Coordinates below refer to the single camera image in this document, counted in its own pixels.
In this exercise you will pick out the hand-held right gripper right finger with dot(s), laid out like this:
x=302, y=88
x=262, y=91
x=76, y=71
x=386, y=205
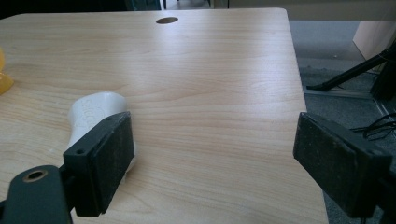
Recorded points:
x=330, y=165

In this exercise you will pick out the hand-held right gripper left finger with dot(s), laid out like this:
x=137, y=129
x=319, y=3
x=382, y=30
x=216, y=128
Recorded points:
x=102, y=165

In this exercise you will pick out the white plastic bottle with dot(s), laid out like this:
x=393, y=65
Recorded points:
x=93, y=112

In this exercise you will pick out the black tripod leg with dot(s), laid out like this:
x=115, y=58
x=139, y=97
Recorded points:
x=367, y=71

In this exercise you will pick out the yellow plastic object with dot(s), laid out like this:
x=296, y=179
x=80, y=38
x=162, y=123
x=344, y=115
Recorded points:
x=3, y=77

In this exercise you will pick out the light wooden cabinet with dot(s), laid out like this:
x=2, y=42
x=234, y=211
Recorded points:
x=375, y=39

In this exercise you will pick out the metal floor rail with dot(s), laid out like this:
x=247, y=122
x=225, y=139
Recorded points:
x=342, y=92

